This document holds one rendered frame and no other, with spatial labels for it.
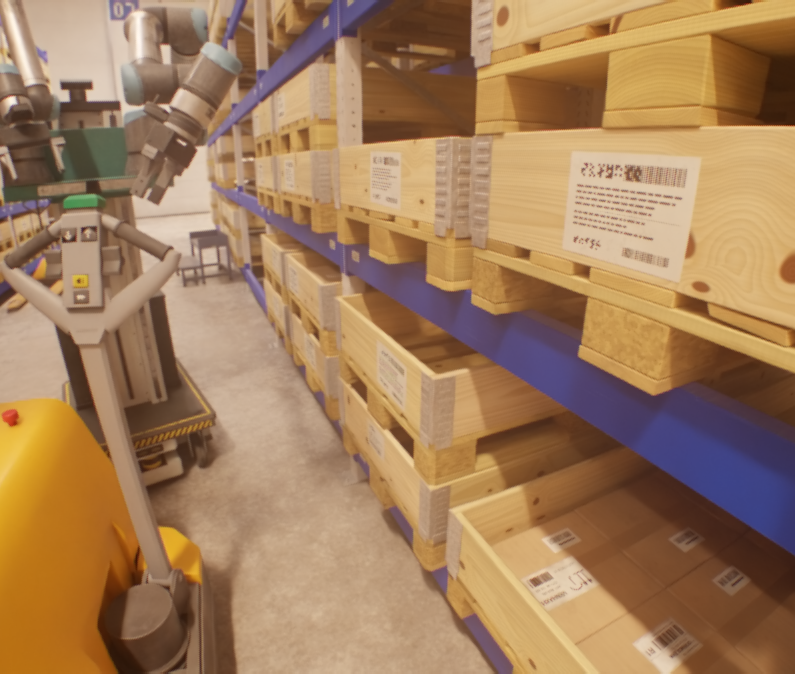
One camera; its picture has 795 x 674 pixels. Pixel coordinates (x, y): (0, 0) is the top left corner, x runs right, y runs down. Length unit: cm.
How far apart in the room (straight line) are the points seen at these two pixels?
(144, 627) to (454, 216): 123
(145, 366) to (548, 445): 192
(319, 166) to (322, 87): 31
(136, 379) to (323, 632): 155
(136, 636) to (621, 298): 127
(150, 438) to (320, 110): 162
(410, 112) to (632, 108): 156
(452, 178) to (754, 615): 127
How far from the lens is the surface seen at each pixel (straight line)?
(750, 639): 140
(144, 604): 142
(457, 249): 106
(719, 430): 71
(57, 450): 137
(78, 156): 233
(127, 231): 109
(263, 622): 185
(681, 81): 64
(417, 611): 183
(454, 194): 103
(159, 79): 120
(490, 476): 144
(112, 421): 121
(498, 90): 90
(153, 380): 258
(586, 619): 128
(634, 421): 79
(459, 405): 123
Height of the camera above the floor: 146
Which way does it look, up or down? 21 degrees down
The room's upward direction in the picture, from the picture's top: straight up
